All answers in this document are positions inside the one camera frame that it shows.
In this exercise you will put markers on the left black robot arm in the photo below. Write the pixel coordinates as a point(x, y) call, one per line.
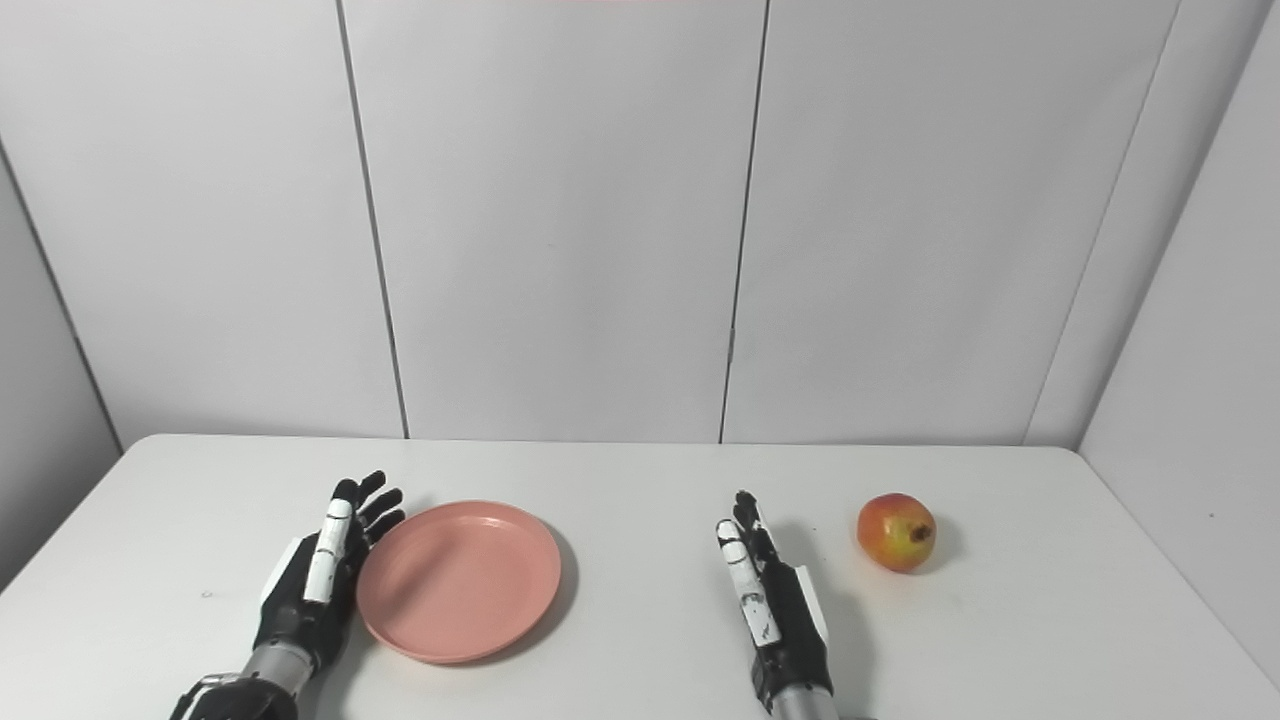
point(245, 690)

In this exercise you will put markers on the red yellow apple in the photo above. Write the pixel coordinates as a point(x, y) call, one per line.
point(896, 531)

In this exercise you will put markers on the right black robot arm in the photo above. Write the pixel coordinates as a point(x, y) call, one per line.
point(805, 705)

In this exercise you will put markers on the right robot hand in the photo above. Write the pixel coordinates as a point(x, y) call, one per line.
point(780, 620)

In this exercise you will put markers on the pink plate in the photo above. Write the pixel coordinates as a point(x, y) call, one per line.
point(458, 580)

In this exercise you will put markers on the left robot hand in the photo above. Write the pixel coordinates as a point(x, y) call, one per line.
point(315, 590)

